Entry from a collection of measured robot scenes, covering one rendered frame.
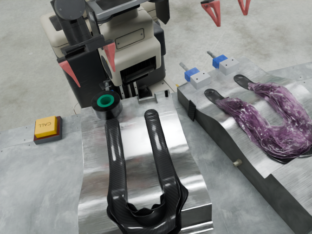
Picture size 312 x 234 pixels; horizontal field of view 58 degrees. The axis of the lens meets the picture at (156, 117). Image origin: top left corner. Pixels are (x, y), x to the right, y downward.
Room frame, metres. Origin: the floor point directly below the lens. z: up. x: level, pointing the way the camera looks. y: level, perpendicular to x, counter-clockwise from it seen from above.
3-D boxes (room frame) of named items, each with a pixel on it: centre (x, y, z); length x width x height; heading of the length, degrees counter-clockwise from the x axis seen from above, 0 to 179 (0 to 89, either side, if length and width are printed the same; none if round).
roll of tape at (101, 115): (0.54, 0.13, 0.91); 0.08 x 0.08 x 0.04
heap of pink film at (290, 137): (0.43, -0.28, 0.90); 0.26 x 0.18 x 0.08; 21
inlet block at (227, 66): (0.70, -0.24, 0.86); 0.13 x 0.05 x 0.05; 21
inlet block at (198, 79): (0.66, -0.13, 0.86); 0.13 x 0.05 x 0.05; 21
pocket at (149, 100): (0.55, 0.02, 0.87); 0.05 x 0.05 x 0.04; 4
